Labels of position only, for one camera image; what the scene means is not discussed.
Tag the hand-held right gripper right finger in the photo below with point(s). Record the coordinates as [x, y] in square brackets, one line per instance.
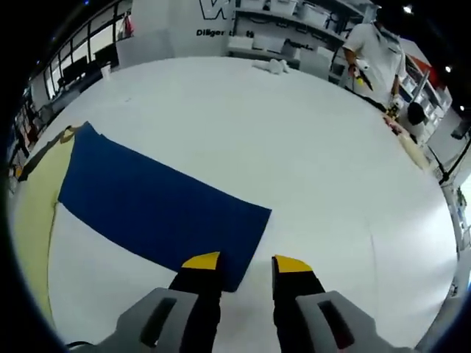
[294, 294]

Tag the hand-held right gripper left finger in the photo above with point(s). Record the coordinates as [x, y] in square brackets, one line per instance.
[198, 294]

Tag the yellow blue grey garment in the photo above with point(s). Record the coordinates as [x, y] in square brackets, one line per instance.
[154, 206]

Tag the beige garment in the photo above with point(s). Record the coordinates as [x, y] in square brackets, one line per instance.
[408, 143]

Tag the black tripod stand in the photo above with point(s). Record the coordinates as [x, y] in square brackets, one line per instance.
[447, 173]

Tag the white cloth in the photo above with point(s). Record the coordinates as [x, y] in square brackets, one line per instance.
[274, 67]

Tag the metal storage shelf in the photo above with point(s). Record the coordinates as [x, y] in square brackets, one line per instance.
[257, 33]
[427, 95]

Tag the white paper cup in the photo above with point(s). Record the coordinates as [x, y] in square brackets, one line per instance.
[105, 72]

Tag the black computer monitor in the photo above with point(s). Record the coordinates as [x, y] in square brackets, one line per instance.
[73, 75]
[105, 57]

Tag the red hanging cloth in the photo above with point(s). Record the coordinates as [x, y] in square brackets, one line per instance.
[128, 25]

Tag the white storage bin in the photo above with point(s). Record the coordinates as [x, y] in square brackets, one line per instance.
[283, 6]
[314, 13]

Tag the round ceiling spotlights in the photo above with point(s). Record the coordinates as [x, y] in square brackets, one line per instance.
[407, 8]

